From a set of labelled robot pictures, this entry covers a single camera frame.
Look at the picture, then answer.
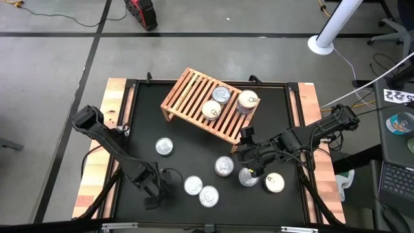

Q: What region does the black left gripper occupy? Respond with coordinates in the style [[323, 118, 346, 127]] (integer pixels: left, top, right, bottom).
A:
[[137, 163, 175, 210]]

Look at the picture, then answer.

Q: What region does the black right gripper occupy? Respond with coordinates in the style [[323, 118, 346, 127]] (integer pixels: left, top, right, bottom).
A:
[[232, 126, 282, 178]]

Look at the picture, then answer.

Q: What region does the wooden slatted shelf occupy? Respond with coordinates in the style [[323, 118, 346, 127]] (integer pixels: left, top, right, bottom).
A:
[[159, 67, 261, 155]]

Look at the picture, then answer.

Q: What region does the silver-lidded can with pink side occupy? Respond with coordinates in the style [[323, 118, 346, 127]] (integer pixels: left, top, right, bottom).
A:
[[214, 155, 235, 177]]

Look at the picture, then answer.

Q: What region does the cream-lidded can with gold tab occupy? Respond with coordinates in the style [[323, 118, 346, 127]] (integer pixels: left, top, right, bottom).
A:
[[264, 172, 286, 194]]

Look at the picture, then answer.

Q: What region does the black table mat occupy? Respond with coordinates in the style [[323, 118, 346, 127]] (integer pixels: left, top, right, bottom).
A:
[[113, 80, 307, 226]]

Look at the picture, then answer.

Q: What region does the white and green cloth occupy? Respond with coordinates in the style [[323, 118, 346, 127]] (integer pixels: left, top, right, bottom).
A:
[[335, 169, 356, 202]]

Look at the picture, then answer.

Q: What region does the dark side table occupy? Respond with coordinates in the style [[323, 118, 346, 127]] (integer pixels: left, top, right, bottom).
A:
[[373, 76, 414, 214]]

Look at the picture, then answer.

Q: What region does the black keyboard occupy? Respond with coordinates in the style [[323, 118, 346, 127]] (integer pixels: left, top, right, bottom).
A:
[[378, 161, 414, 208]]

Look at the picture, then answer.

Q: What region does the grey furniture foot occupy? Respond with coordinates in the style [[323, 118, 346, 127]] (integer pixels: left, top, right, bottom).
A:
[[0, 138, 25, 151]]

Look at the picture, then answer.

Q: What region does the blue-labelled can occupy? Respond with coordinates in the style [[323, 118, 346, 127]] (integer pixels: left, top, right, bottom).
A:
[[385, 111, 414, 136]]

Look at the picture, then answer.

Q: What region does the white pole with round base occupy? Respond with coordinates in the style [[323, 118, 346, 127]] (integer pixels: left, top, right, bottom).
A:
[[307, 0, 364, 56]]

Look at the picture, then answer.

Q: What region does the white paper marker tag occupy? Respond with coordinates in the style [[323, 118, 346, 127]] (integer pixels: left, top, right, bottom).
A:
[[383, 88, 414, 105]]

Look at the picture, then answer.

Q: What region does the red and black machine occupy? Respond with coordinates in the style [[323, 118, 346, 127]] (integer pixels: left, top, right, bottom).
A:
[[124, 0, 159, 32]]

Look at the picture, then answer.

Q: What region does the grey office chair base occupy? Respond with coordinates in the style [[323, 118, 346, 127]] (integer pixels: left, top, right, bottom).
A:
[[366, 0, 414, 59]]

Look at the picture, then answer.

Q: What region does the silver frame bracket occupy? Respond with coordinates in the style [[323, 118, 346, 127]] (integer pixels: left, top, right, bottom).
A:
[[280, 226, 320, 233], [101, 222, 139, 233]]

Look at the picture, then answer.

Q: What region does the white cable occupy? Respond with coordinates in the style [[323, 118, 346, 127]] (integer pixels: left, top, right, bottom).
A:
[[320, 48, 414, 109]]

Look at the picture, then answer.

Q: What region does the black floor cable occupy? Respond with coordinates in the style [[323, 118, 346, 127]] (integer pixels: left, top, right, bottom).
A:
[[19, 5, 129, 28]]

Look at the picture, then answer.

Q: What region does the yellow cable with plug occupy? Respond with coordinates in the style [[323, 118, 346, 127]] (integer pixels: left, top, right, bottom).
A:
[[0, 0, 25, 9]]

